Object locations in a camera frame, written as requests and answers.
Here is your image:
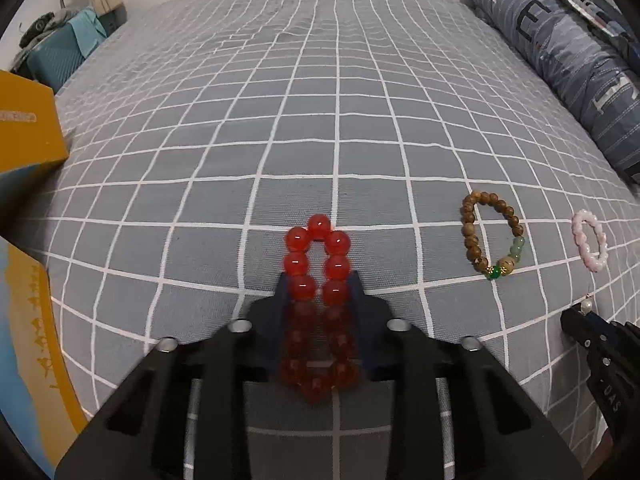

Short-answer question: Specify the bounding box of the blue and yellow cardboard box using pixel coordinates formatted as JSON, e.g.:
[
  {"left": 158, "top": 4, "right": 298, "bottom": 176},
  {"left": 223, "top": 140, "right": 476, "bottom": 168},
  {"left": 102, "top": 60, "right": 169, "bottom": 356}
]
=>
[{"left": 0, "top": 234, "right": 92, "bottom": 467}]

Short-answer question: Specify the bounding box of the brown and green bead bracelet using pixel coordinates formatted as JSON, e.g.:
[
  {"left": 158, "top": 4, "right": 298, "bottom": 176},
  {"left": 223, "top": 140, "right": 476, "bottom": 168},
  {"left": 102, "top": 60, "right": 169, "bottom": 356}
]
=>
[{"left": 460, "top": 189, "right": 527, "bottom": 282}]

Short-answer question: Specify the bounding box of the pale pink bead bracelet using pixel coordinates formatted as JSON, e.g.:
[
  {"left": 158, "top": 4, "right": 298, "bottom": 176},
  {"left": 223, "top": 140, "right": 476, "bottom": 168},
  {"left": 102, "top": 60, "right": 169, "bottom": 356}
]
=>
[{"left": 571, "top": 209, "right": 611, "bottom": 274}]

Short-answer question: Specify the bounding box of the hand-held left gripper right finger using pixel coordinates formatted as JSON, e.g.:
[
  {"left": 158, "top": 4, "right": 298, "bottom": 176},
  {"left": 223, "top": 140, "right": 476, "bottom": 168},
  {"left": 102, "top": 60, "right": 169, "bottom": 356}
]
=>
[{"left": 347, "top": 270, "right": 585, "bottom": 480}]

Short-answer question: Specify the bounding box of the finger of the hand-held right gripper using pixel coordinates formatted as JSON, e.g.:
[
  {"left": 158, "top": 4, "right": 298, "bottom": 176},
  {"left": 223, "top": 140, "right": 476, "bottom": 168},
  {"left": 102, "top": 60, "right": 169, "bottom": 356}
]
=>
[{"left": 560, "top": 307, "right": 640, "bottom": 438}]

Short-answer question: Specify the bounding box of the grey checked bedsheet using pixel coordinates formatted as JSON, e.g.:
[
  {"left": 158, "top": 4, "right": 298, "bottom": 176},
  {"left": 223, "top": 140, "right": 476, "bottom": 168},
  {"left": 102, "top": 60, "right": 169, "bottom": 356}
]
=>
[{"left": 0, "top": 0, "right": 640, "bottom": 480}]

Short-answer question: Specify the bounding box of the folded blue-grey quilt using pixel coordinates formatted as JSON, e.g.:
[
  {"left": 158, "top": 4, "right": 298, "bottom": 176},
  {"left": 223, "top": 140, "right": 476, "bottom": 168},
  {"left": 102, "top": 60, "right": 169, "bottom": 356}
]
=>
[{"left": 459, "top": 0, "right": 640, "bottom": 183}]

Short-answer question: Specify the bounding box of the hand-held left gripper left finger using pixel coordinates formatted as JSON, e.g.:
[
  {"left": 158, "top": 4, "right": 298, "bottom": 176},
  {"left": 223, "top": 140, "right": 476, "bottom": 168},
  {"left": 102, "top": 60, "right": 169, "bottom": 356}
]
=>
[{"left": 54, "top": 270, "right": 301, "bottom": 480}]

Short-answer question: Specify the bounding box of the red bead bracelet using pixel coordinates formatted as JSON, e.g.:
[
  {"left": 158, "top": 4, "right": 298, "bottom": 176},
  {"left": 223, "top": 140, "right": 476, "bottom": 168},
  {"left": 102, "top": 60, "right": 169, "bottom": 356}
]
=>
[{"left": 279, "top": 213, "right": 362, "bottom": 405}]

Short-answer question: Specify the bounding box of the teal box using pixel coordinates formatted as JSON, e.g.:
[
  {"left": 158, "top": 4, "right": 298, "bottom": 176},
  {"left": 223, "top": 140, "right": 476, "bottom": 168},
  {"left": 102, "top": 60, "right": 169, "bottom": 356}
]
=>
[{"left": 26, "top": 7, "right": 108, "bottom": 96}]

